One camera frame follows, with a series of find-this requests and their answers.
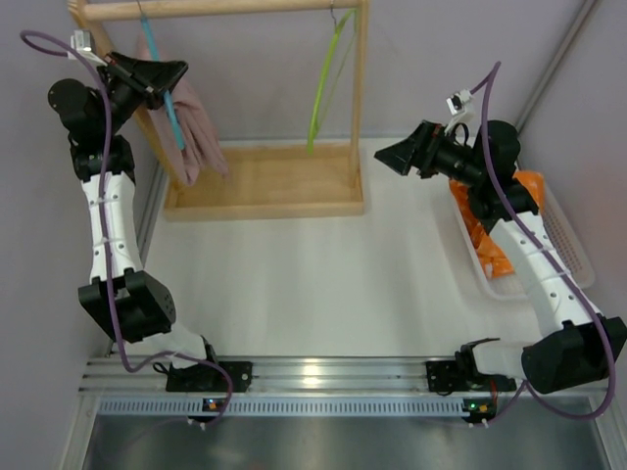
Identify blue plastic hanger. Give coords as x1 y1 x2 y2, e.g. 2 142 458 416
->
136 1 185 151

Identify pink trousers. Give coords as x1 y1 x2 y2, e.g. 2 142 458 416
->
134 33 231 187

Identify green plastic hanger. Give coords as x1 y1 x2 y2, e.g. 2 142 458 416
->
306 2 358 154

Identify orange white patterned trousers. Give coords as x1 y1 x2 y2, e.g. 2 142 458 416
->
449 170 545 279

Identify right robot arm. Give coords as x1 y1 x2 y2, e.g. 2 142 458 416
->
374 120 626 395

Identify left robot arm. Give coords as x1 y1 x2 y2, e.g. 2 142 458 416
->
48 52 228 392

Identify wooden clothes rack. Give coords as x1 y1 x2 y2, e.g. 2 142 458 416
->
68 1 369 221

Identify white plastic basket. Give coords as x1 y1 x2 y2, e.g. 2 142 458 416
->
449 184 596 302

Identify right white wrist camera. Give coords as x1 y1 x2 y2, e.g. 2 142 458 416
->
445 89 475 133

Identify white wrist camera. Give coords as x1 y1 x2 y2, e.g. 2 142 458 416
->
445 89 475 133
70 29 103 65

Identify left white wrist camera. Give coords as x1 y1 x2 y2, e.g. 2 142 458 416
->
70 29 103 65

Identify aluminium mounting rail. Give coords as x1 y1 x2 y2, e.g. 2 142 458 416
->
77 354 613 397

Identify grey slotted cable duct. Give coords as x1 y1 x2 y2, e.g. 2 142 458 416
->
97 395 496 417

